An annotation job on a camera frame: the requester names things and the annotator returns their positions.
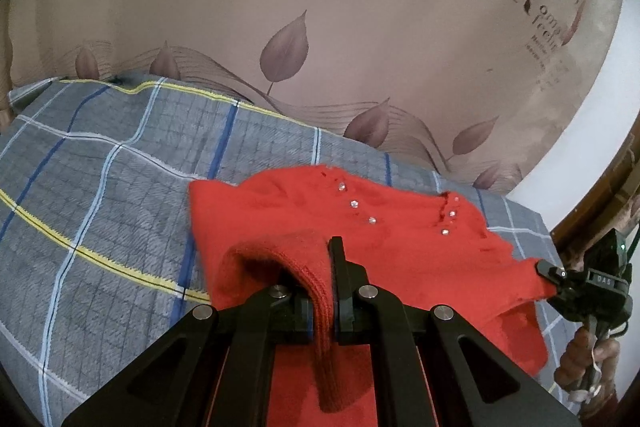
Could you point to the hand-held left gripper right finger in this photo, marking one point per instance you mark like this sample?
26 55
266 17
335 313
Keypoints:
342 287

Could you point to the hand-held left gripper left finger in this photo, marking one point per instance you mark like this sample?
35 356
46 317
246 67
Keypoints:
300 313

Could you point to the person's right hand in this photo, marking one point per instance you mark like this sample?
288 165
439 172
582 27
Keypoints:
575 357

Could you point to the red knit sweater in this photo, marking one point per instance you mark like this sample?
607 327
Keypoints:
410 247

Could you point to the brown wooden door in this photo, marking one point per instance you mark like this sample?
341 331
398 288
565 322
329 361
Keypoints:
597 213

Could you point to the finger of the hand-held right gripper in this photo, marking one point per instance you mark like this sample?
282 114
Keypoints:
549 274

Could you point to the grey plaid blanket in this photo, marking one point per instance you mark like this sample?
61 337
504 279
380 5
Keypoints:
100 187

